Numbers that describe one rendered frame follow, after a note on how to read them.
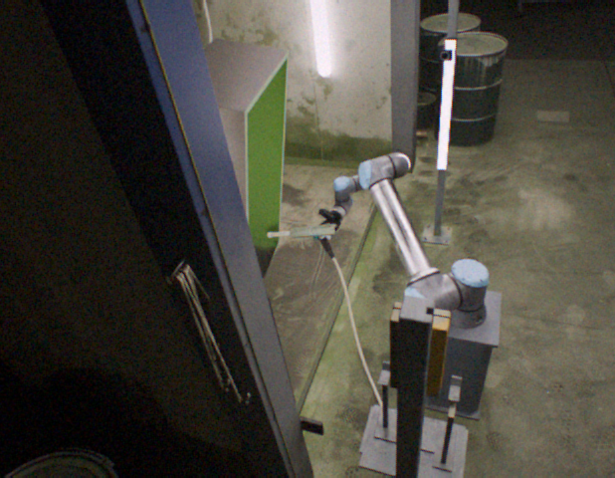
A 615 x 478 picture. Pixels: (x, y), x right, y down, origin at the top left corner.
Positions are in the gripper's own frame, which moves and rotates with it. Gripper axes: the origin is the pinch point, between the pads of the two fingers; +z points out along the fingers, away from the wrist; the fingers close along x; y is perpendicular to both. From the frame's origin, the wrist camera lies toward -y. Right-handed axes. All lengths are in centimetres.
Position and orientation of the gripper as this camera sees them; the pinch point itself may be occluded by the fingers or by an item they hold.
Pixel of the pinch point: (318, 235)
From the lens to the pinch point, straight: 252.2
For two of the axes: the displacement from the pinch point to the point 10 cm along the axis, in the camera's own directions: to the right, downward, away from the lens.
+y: 4.3, 7.7, 4.7
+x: -7.9, 0.7, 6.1
